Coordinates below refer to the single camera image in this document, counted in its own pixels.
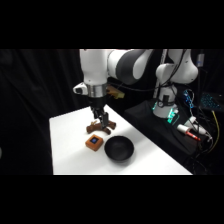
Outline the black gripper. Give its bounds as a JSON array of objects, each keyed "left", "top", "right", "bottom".
[{"left": 89, "top": 96, "right": 111, "bottom": 128}]

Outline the orange block with blue centre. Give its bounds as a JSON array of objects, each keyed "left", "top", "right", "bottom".
[{"left": 84, "top": 133, "right": 105, "bottom": 153}]

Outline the brown toy animal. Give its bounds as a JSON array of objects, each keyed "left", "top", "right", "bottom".
[{"left": 85, "top": 118, "right": 118, "bottom": 136}]

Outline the yellow connector on wrist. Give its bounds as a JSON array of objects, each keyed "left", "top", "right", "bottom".
[{"left": 106, "top": 85, "right": 126, "bottom": 101}]

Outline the black bowl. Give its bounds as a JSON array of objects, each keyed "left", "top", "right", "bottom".
[{"left": 103, "top": 135, "right": 136, "bottom": 164}]

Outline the black robot stand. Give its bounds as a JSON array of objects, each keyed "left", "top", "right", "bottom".
[{"left": 123, "top": 99, "right": 202, "bottom": 158}]

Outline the black curtain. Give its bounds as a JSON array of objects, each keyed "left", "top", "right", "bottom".
[{"left": 0, "top": 49, "right": 85, "bottom": 176}]

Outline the small green light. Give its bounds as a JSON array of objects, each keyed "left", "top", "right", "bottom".
[{"left": 167, "top": 107, "right": 180, "bottom": 126}]

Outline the white marker with red tip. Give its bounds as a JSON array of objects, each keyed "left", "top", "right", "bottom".
[{"left": 176, "top": 123, "right": 202, "bottom": 142}]

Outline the blue lit keyboard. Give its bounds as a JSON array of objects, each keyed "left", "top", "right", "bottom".
[{"left": 199, "top": 92, "right": 224, "bottom": 113}]

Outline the grey box on pole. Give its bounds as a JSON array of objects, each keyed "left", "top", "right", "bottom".
[{"left": 196, "top": 52, "right": 205, "bottom": 68}]

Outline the blue lit cable bundle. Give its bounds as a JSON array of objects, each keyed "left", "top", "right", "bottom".
[{"left": 182, "top": 88, "right": 197, "bottom": 110}]

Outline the yellow cable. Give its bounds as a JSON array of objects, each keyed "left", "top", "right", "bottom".
[{"left": 211, "top": 109, "right": 221, "bottom": 153}]

